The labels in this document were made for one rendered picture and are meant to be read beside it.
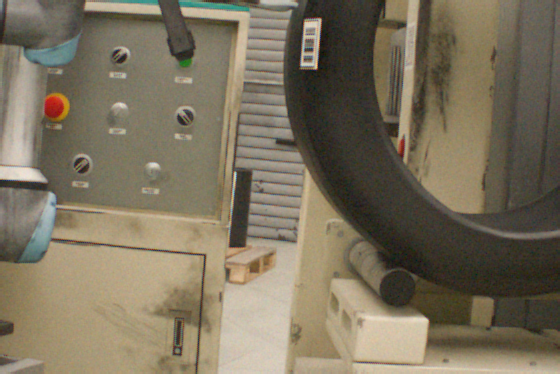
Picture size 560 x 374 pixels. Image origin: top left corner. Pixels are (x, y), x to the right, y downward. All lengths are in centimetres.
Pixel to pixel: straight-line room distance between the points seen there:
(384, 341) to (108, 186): 86
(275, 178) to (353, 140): 991
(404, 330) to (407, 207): 15
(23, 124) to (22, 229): 17
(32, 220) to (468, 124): 69
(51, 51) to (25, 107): 34
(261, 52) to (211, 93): 923
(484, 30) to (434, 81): 12
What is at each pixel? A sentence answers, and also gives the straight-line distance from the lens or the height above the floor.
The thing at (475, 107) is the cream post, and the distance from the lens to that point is 187.
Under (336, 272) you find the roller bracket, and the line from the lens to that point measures 182.
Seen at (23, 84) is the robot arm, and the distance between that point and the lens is 194.
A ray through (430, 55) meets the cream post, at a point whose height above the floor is 120.
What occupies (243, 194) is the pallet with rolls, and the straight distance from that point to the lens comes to 896.
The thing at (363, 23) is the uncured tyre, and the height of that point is 121.
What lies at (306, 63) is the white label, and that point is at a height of 115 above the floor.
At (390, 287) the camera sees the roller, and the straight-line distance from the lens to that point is 149.
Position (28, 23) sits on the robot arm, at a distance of 158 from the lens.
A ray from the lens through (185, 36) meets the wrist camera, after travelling 154.
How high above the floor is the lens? 109
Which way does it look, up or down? 3 degrees down
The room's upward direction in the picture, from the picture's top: 5 degrees clockwise
